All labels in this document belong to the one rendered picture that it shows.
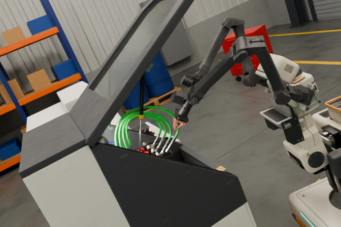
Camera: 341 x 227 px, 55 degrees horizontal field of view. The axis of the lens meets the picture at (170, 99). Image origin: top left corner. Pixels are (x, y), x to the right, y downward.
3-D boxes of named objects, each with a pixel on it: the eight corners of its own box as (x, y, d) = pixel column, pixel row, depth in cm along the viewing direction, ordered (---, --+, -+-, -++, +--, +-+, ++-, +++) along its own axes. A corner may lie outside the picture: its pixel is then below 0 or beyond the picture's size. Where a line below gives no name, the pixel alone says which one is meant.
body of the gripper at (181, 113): (176, 119, 178) (182, 108, 175) (174, 110, 187) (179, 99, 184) (187, 123, 180) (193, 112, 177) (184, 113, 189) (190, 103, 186)
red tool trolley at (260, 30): (234, 83, 628) (219, 40, 604) (245, 73, 657) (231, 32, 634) (268, 78, 578) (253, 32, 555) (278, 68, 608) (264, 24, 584)
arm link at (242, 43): (265, 42, 139) (262, 27, 146) (235, 53, 145) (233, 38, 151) (293, 102, 168) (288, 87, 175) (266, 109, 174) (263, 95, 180)
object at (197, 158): (243, 198, 176) (233, 174, 172) (236, 203, 175) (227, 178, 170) (191, 163, 233) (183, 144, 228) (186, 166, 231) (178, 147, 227)
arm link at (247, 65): (245, 13, 207) (238, 19, 217) (225, 17, 204) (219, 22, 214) (261, 83, 206) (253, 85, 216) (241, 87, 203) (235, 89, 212)
